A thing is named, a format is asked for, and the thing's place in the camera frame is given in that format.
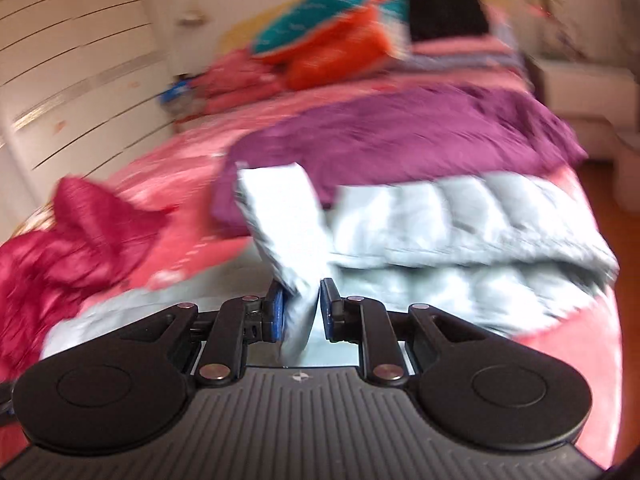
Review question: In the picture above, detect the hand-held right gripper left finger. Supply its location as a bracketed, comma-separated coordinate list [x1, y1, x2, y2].
[150, 280, 287, 387]

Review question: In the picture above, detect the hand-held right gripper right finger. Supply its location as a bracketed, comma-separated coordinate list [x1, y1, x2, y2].
[320, 277, 453, 387]

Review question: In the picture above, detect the light blue down jacket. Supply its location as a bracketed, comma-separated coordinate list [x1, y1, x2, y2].
[40, 162, 621, 366]

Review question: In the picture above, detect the purple down jacket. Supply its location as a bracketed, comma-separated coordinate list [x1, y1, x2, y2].
[212, 82, 588, 226]

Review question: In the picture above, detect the salmon pink pillow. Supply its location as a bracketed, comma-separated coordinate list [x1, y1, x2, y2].
[200, 87, 286, 116]

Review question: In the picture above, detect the red down jacket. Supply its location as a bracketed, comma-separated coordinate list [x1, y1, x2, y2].
[0, 175, 176, 386]

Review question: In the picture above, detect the clear plastic container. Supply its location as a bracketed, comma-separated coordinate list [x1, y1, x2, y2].
[172, 92, 206, 121]

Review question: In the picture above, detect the blue box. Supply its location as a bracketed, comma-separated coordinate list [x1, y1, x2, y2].
[160, 77, 193, 106]

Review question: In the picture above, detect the pink heart print pillow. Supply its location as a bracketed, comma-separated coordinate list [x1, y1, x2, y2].
[192, 52, 286, 93]

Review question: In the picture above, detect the pink heart print blanket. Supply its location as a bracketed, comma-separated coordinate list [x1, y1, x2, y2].
[0, 67, 623, 471]

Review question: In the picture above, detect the teal and orange quilt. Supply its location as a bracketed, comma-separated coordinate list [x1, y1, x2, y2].
[250, 0, 416, 91]

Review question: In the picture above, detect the pink cartoon print pillow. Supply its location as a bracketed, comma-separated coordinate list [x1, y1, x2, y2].
[412, 35, 523, 71]

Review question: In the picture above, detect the white wardrobe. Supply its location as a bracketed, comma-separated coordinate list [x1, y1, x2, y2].
[0, 0, 181, 176]

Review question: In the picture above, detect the black cloth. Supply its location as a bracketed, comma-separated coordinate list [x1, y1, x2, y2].
[407, 0, 491, 43]

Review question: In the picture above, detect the white trash bin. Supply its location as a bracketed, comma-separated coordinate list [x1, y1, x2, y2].
[612, 130, 640, 211]

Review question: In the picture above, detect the white nightstand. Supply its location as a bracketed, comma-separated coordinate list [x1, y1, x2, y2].
[535, 57, 640, 133]

